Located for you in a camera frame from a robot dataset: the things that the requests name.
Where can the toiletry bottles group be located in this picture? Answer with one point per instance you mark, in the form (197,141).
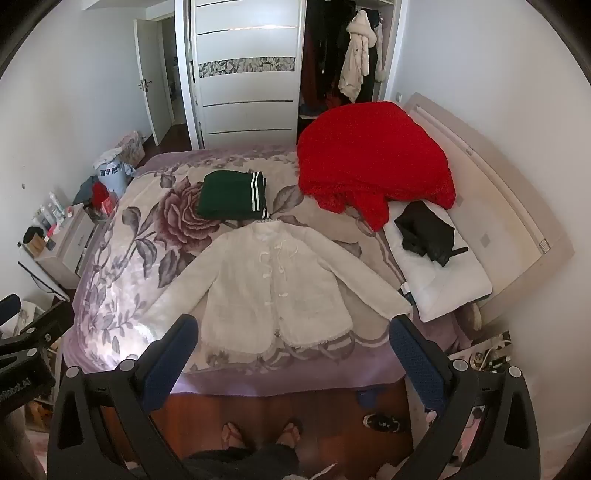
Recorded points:
(48,212)

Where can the red knitted blanket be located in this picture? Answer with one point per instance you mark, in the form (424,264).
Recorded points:
(369,152)

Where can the white printed laundry bag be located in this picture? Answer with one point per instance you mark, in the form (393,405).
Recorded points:
(113,170)

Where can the person's right foot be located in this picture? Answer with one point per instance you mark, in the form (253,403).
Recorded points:
(290,431)

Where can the white fuzzy jacket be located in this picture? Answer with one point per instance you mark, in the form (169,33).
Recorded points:
(272,286)

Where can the hanging cream coat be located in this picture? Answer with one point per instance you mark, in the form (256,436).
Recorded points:
(358,55)

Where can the white nightstand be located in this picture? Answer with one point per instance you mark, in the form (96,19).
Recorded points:
(69,244)

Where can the black sneaker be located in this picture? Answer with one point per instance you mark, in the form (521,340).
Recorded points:
(382,422)

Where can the floral purple bed blanket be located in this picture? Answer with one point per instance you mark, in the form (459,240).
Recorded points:
(138,240)

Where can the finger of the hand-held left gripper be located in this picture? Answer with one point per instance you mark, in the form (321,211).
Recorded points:
(9,307)
(46,323)

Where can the folded green striped garment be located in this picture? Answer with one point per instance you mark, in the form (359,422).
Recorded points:
(233,194)

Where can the person's dark pants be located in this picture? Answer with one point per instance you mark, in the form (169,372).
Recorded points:
(242,464)

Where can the person's foot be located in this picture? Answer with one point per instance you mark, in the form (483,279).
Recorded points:
(233,434)
(290,431)

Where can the hanging dark clothes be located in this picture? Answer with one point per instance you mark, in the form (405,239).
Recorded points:
(323,50)

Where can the blue slipper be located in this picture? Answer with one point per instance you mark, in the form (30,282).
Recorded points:
(369,398)

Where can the white room door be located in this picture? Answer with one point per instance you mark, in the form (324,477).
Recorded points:
(150,78)

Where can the white pillow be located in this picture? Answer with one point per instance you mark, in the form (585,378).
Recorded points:
(443,281)

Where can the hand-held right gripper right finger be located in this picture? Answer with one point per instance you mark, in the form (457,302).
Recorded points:
(415,364)

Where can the red bag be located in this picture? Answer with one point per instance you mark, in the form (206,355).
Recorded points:
(102,196)

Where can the beige bed headboard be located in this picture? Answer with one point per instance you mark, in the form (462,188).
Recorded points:
(498,194)

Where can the pink floral storage box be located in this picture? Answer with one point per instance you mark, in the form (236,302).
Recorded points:
(131,147)

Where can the black garment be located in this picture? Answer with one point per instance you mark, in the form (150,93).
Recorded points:
(427,228)

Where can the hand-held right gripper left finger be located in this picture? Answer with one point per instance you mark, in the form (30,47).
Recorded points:
(166,364)

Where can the floor clutter pile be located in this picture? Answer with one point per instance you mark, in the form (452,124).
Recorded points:
(487,353)

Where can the person's left foot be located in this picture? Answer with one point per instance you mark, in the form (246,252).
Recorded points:
(233,434)

